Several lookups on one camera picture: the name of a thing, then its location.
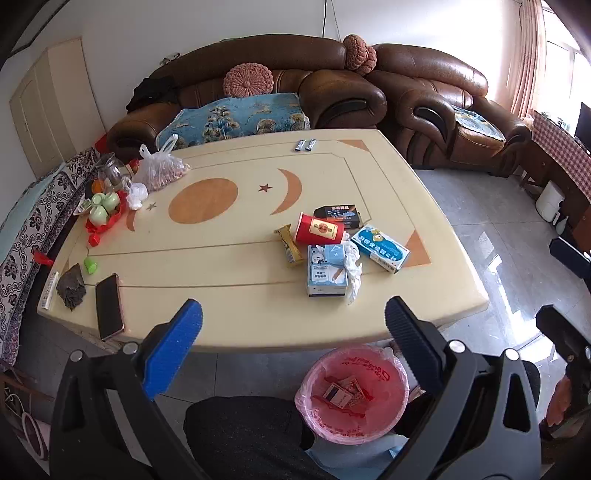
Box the window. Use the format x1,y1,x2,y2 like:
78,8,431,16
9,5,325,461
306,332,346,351
542,9,591,116

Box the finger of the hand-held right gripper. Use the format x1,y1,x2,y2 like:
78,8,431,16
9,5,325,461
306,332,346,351
536,305,591,370

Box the long brown leather sofa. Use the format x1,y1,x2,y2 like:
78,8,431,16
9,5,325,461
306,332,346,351
105,36,389,163

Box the red paper cup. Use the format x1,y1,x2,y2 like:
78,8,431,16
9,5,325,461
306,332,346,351
294,211,346,246

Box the black box with orange trim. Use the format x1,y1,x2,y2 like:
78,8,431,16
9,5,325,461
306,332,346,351
313,202,365,230

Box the blue plastic stool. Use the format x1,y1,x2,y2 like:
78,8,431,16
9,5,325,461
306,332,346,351
305,434,407,480

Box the black white floral bedcover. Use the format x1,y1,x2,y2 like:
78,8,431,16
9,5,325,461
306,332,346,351
0,147,100,365

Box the black cloth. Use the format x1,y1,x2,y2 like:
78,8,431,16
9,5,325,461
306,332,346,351
126,76,178,112

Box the blue white medicine box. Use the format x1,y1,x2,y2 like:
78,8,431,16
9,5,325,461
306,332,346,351
350,224,411,274

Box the cream cabinet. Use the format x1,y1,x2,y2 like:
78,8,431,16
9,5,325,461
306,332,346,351
9,37,108,178

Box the pink curtain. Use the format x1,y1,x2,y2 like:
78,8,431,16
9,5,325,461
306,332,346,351
505,0,548,118

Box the person's right hand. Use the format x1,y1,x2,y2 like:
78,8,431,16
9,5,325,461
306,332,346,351
547,375,575,428

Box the clear plastic bag of nuts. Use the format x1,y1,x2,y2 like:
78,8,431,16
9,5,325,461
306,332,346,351
133,134,191,192

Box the white round appliance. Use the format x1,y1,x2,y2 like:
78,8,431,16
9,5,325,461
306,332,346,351
536,180,565,222

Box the blue printed sofa blanket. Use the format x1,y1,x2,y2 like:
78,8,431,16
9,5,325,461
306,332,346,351
156,92,311,151

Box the small white plastic bag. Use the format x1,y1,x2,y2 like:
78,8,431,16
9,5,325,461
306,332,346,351
126,182,149,210

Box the black monitor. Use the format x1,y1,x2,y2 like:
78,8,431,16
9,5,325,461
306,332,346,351
575,102,591,153

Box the red checkered tablecloth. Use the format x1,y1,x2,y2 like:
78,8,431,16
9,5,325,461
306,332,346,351
531,110,591,204

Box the dark blue box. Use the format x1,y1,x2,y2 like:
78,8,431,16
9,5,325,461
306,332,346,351
549,236,591,278

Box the white wire hanger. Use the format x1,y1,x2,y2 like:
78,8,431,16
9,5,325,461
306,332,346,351
0,371,51,462

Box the brown leather armchair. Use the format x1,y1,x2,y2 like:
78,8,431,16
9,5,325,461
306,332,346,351
367,44,532,178

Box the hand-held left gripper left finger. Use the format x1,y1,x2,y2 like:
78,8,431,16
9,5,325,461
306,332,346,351
48,299,218,480

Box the cream coffee table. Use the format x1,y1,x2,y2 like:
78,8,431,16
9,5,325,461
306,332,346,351
37,128,490,356

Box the pink round cushion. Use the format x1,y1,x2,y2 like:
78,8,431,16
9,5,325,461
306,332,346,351
342,34,370,70
358,45,378,77
223,63,274,99

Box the light blue carton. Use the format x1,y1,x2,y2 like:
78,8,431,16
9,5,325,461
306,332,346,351
305,244,348,298

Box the yellow snack bar wrapper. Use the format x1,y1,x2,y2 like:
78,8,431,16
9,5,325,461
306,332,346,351
274,224,304,268

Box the dark crumpled sheet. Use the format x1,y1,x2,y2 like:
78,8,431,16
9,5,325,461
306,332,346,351
55,263,88,312

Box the black smartphone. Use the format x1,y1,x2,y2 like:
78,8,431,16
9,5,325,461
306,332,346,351
95,272,126,342

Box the small cartons in bin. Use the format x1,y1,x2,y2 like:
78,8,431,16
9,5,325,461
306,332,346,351
321,375,370,409

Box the blue armchair seat cover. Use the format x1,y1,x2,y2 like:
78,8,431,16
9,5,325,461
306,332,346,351
450,104,508,141

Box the red tea tray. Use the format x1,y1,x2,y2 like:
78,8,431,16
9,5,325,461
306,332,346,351
85,189,129,245

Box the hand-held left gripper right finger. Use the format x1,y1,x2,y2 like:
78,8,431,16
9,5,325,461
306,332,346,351
384,296,542,480

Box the crumpled white tissue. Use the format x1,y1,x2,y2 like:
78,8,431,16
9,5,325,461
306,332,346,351
341,242,365,305

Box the trash bin with pink liner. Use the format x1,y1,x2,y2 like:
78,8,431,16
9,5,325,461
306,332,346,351
294,344,411,445

